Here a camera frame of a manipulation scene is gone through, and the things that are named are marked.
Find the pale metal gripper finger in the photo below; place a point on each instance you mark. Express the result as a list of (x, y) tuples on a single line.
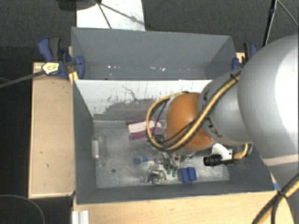
[(151, 173), (162, 177)]

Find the small blue clip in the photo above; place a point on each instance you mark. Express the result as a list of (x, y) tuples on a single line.
[(139, 160)]

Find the blue ribbed block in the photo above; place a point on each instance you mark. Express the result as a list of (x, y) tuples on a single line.
[(187, 174)]

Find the purple and white box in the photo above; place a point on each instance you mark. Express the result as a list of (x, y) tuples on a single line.
[(139, 128)]

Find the pale wood board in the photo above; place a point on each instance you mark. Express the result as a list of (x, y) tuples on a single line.
[(52, 129)]

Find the grey metal bin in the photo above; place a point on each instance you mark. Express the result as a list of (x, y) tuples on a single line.
[(140, 55)]

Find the black cylinder on white bracket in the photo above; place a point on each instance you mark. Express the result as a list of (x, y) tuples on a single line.
[(212, 161)]

